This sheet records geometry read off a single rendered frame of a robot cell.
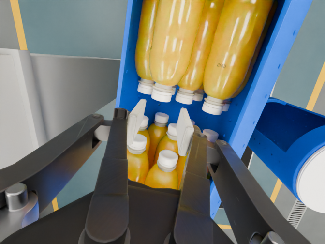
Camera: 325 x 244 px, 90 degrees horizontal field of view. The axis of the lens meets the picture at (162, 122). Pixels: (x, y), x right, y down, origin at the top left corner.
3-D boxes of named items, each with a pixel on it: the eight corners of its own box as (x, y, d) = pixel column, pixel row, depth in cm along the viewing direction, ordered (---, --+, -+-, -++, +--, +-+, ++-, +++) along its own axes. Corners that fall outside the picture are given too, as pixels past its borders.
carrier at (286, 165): (259, 102, 129) (236, 78, 123) (419, 175, 47) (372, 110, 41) (231, 127, 137) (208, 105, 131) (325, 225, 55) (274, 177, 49)
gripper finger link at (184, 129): (186, 127, 15) (195, 129, 15) (181, 107, 21) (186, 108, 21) (178, 155, 16) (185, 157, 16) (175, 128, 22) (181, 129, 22)
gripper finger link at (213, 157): (195, 145, 13) (230, 152, 13) (187, 123, 18) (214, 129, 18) (189, 160, 14) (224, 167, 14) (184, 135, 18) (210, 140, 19)
